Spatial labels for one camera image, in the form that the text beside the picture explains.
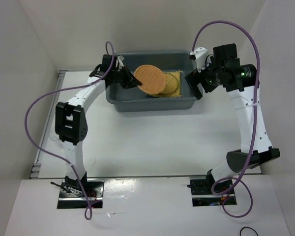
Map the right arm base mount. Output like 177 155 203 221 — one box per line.
188 176 237 207

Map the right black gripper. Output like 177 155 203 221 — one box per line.
185 55 224 99

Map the clear plastic cup near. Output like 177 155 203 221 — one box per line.
49 130 60 142

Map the grey plastic bin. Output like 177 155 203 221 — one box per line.
106 51 197 112

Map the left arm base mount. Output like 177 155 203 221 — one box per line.
50 179 104 209

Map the black cable loop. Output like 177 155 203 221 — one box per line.
239 226 259 236

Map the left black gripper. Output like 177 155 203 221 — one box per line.
111 64 142 89

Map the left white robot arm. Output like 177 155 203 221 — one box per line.
55 66 142 197

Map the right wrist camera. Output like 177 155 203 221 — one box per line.
213 43 240 70

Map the round orange woven plate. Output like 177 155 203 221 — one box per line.
134 65 167 94

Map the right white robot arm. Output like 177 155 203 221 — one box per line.
185 64 280 193

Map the square bamboo mat tray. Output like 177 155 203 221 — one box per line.
147 70 183 98

